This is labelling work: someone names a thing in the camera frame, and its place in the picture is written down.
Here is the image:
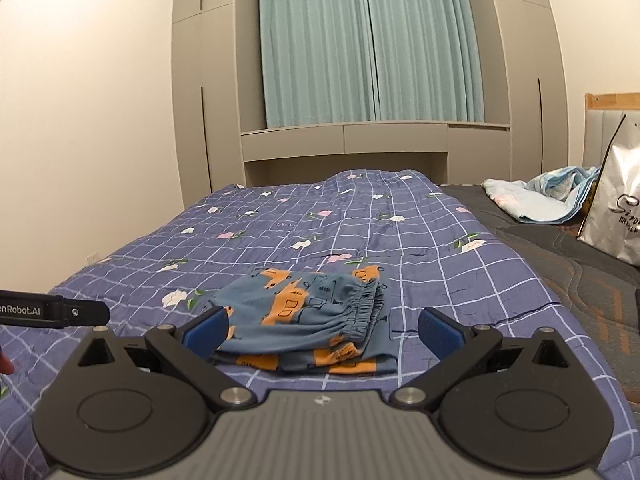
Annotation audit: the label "light teal curtain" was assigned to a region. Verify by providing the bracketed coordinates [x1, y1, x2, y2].
[257, 0, 486, 128]

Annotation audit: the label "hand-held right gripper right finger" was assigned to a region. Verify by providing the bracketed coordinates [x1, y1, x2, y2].
[390, 306, 583, 411]

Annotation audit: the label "dark quilted mattress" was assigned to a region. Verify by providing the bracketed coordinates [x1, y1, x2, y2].
[440, 184, 640, 480]

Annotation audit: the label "wooden padded headboard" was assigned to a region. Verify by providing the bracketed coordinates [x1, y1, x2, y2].
[584, 91, 640, 171]

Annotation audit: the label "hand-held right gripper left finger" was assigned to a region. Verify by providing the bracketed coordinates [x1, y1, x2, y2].
[62, 305, 254, 413]

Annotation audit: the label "light blue floral blanket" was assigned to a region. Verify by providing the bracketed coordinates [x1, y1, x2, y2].
[482, 165, 601, 224]

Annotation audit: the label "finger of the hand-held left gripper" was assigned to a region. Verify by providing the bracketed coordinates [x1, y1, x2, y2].
[61, 298, 111, 329]

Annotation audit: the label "white paper bag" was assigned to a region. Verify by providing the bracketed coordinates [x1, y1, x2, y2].
[575, 112, 640, 267]

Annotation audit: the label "beige tall wardrobe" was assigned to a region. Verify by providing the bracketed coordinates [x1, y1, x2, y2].
[475, 0, 587, 186]
[172, 0, 262, 211]

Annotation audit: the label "purple plaid floral blanket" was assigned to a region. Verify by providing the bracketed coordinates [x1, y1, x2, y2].
[0, 170, 626, 480]

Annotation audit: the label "blue pants with orange print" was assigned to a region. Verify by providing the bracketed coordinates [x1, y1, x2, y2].
[200, 266, 398, 377]

